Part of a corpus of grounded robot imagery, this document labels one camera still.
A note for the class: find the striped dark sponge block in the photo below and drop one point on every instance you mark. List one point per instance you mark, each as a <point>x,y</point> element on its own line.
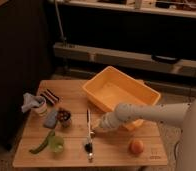
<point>50,97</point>

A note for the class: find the yellow plastic tray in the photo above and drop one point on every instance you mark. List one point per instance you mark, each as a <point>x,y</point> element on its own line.
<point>111,87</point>

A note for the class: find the blue-grey cloth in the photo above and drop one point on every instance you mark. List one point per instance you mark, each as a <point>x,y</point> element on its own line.
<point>31,101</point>

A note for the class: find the long grey shelf unit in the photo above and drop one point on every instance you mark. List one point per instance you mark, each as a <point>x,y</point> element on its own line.
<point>123,59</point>

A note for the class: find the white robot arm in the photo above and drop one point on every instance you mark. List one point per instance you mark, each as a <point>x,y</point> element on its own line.
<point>182,115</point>

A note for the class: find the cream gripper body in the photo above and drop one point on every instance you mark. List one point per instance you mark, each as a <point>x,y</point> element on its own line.
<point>96,126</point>

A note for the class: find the grey metal stand pole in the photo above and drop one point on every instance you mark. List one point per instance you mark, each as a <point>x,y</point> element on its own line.
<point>62,37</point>

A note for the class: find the wooden table top board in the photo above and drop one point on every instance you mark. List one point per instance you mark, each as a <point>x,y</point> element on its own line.
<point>110,150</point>

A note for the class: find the orange fruit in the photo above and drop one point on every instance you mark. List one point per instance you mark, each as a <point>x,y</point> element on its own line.
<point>136,147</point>

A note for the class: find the white striped mug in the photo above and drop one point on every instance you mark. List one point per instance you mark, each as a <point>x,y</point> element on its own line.
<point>41,109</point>

